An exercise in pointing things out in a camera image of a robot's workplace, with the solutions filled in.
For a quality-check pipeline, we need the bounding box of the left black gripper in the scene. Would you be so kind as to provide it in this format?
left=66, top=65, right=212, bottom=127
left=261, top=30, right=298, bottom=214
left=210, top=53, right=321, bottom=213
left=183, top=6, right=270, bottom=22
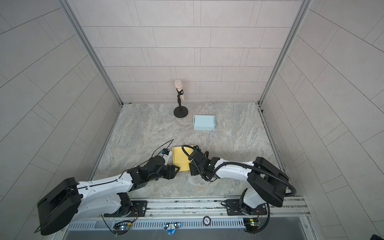
left=147, top=164, right=182, bottom=183

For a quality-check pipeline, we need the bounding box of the yellow paper box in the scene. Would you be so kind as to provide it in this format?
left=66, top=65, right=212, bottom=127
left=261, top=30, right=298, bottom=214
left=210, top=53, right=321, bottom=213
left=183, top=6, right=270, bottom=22
left=173, top=147, right=191, bottom=172

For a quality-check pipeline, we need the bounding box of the light blue paper box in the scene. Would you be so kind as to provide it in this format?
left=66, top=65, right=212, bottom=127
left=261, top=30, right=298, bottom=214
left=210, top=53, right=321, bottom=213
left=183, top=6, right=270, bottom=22
left=193, top=115, right=216, bottom=131

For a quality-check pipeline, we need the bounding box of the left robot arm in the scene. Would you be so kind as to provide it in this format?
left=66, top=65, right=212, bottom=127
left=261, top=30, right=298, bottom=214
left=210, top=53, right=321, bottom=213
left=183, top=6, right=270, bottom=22
left=35, top=156, right=180, bottom=236

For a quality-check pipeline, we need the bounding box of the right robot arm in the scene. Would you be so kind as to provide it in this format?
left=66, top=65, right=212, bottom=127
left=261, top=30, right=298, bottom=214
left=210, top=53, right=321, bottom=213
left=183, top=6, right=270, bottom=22
left=182, top=145, right=297, bottom=215

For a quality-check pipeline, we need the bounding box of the blue sticker marker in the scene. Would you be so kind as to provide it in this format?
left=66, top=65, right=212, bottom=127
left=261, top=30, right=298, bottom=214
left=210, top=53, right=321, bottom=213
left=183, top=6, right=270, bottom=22
left=163, top=223, right=181, bottom=236

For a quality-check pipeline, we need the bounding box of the round black badge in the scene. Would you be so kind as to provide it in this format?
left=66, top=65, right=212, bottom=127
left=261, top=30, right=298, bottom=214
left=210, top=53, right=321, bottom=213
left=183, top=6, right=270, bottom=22
left=203, top=216, right=212, bottom=227

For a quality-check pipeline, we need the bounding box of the left circuit board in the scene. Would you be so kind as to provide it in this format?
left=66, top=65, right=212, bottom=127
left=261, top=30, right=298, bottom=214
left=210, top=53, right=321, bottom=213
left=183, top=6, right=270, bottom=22
left=114, top=221, right=133, bottom=232

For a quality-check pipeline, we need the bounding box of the circuit board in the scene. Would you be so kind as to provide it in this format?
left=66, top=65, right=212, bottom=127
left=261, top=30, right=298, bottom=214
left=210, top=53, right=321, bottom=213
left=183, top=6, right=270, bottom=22
left=243, top=218, right=260, bottom=233
left=114, top=221, right=133, bottom=232

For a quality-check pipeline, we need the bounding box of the right circuit board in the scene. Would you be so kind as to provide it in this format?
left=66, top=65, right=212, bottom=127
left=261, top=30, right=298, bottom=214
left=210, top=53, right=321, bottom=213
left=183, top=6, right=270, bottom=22
left=243, top=218, right=260, bottom=233

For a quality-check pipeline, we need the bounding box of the beige microphone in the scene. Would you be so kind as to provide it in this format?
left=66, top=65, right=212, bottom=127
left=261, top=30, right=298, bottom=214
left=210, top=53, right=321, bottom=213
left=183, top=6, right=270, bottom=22
left=175, top=80, right=185, bottom=102

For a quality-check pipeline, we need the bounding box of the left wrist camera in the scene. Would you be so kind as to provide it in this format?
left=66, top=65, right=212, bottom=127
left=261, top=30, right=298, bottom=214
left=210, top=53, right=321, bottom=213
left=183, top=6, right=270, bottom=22
left=160, top=149, right=172, bottom=163

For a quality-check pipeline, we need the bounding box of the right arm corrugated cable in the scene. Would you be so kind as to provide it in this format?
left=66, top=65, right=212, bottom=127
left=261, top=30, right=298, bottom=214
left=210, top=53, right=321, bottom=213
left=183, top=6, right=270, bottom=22
left=181, top=144, right=298, bottom=197

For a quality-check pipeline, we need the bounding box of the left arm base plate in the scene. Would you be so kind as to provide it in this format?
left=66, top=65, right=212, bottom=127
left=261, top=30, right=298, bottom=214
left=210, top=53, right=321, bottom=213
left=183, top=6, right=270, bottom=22
left=103, top=201, right=148, bottom=218

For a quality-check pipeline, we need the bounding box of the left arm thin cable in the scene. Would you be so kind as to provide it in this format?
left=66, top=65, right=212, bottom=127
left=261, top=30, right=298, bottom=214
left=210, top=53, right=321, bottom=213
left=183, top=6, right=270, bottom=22
left=119, top=138, right=175, bottom=178

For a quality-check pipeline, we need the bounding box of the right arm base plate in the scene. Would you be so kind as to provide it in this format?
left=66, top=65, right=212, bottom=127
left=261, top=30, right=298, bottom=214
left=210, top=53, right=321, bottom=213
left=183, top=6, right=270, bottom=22
left=221, top=199, right=268, bottom=216

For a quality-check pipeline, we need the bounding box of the aluminium mounting rail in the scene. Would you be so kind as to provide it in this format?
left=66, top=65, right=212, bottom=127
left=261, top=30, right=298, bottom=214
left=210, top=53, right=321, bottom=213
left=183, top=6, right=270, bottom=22
left=58, top=196, right=310, bottom=222

